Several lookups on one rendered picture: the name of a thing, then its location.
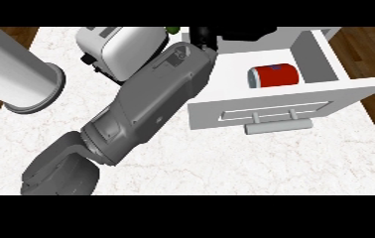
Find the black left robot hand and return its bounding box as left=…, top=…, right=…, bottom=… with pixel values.
left=188, top=27, right=279, bottom=51

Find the white open drawer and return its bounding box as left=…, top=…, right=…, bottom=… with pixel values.
left=180, top=27, right=355, bottom=106

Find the red can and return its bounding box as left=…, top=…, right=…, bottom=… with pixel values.
left=247, top=62, right=300, bottom=89

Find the white toaster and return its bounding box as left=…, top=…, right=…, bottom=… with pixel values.
left=76, top=27, right=172, bottom=85

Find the pale grey cylinder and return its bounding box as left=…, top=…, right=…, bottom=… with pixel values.
left=0, top=29, right=68, bottom=115

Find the white drawer front with handle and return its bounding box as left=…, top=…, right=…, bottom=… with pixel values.
left=186, top=85, right=375, bottom=136

